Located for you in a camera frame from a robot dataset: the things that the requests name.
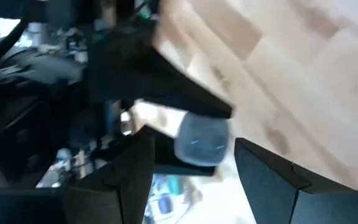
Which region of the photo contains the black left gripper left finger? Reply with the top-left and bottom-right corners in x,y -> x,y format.
0,126 -> 155,224

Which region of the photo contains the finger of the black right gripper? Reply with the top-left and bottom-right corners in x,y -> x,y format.
116,46 -> 233,119
153,136 -> 217,177

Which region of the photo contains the blue digital timer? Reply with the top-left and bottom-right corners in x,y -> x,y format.
158,194 -> 174,215

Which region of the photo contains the clear plastic bin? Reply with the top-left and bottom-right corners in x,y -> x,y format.
143,174 -> 257,224

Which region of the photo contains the lavender multiport charger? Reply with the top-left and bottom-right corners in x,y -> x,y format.
174,111 -> 231,167

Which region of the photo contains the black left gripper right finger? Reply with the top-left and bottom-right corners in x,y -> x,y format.
234,137 -> 358,224

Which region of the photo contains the teal digital timer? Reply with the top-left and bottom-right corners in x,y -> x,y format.
168,175 -> 182,196

